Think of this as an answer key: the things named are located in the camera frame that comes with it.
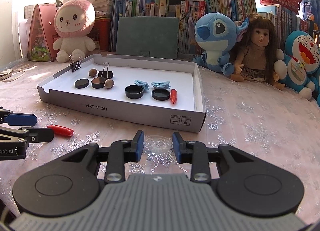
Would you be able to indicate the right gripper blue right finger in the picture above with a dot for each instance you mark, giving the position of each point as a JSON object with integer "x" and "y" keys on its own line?
{"x": 177, "y": 141}

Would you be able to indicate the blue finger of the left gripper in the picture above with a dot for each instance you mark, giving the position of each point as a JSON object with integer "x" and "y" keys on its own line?
{"x": 19, "y": 119}

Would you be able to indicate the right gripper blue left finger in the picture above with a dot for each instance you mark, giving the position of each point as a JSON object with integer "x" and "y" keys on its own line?
{"x": 138, "y": 145}

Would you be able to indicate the clear plastic dome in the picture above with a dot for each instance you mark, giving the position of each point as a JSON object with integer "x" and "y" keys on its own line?
{"x": 157, "y": 144}

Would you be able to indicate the red crayon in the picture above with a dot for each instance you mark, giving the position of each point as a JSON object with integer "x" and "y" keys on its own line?
{"x": 173, "y": 96}
{"x": 61, "y": 130}

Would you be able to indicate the blue hair clip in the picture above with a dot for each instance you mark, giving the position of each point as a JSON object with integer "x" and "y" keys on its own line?
{"x": 142, "y": 84}
{"x": 161, "y": 85}

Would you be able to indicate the dark brown hazelnut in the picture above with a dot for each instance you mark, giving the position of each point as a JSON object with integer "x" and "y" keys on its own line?
{"x": 109, "y": 83}

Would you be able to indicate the black round puck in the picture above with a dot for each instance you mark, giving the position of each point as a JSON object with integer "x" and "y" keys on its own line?
{"x": 81, "y": 83}
{"x": 98, "y": 82}

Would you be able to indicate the large black binder clip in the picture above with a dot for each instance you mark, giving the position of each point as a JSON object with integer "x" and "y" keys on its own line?
{"x": 105, "y": 72}

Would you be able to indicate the light brown hazelnut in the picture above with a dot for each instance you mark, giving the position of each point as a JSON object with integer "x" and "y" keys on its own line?
{"x": 92, "y": 72}

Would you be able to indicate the white shallow cardboard box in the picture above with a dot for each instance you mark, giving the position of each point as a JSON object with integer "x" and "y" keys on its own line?
{"x": 187, "y": 114}

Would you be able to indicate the small black binder clip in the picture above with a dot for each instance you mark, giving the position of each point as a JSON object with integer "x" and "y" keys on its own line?
{"x": 75, "y": 63}

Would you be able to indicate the pink triangular house box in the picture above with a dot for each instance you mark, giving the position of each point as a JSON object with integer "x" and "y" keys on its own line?
{"x": 42, "y": 34}

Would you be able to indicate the green suede case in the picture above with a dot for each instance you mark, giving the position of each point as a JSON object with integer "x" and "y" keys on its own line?
{"x": 148, "y": 36}

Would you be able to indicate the pink bunny plush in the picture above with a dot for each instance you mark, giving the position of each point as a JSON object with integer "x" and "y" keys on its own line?
{"x": 73, "y": 22}

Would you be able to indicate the brown haired doll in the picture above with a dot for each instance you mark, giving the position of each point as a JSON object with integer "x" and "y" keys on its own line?
{"x": 254, "y": 56}

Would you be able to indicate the red crate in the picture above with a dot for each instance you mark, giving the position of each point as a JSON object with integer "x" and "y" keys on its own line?
{"x": 100, "y": 33}

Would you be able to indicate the blue Stitch plush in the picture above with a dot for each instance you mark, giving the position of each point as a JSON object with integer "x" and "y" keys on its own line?
{"x": 216, "y": 34}

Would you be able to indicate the row of books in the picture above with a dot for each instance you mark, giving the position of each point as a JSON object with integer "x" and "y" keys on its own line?
{"x": 285, "y": 20}

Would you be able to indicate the Doraemon plush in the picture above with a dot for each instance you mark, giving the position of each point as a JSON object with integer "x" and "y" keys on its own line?
{"x": 296, "y": 64}

